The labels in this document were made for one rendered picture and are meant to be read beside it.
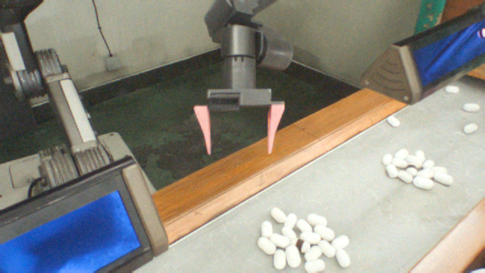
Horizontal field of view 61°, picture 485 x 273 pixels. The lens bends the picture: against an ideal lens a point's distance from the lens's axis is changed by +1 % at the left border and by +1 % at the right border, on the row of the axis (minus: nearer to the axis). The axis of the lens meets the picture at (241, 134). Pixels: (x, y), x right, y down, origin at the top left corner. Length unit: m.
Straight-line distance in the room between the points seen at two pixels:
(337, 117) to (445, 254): 0.44
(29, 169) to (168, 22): 1.69
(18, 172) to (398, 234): 1.14
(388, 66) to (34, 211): 0.43
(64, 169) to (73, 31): 1.79
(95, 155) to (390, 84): 0.60
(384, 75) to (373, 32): 1.99
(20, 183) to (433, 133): 1.18
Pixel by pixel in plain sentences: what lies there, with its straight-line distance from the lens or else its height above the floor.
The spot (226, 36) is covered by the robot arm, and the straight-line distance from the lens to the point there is 0.68.
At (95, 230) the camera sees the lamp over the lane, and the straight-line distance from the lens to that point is 0.31.
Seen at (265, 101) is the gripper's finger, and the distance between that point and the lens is 0.64.
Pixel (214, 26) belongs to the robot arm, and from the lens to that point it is 0.73.
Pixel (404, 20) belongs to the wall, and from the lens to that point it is 2.44.
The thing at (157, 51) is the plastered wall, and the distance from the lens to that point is 2.90.
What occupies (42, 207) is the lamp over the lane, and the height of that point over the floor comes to 1.11.
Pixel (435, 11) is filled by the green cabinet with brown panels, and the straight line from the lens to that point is 1.40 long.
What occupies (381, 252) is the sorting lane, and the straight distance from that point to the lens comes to 0.77.
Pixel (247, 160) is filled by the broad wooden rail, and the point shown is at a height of 0.77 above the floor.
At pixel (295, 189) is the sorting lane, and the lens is 0.85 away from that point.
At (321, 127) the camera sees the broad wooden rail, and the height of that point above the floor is 0.76.
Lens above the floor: 1.30
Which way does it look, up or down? 34 degrees down
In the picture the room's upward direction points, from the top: straight up
